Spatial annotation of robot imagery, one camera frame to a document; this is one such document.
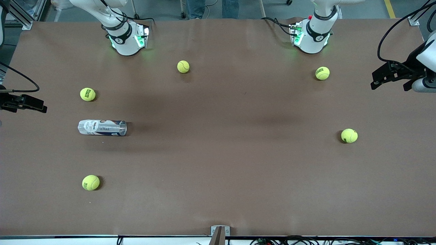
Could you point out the grey camera mast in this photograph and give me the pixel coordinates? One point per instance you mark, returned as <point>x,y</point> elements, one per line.
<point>218,238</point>

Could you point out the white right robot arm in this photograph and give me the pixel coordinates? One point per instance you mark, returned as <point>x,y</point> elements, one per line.
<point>126,44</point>

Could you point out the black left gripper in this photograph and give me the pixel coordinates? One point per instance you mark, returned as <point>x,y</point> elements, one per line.
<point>411,66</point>

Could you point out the clear tennis ball can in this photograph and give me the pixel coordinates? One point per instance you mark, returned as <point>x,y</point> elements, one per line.
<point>102,127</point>

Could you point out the aluminium cell frame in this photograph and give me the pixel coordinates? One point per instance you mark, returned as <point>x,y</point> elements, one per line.
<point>20,17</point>

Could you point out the metal table bracket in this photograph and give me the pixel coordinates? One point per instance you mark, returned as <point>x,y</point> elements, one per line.
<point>227,230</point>

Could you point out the person leg blue jeans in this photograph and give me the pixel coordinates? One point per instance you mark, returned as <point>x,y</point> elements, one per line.
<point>196,8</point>

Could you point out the yellow tennis ball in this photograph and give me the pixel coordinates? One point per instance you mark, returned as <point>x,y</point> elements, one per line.
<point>88,94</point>
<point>183,66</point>
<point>349,135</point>
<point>91,182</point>
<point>322,73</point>

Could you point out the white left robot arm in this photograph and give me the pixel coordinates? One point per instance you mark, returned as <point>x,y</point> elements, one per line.
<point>315,41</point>

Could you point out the metal corner bracket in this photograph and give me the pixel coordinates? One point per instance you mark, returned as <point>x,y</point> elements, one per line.
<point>414,21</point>

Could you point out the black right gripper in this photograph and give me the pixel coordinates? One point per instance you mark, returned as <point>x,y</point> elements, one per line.
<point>7,101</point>

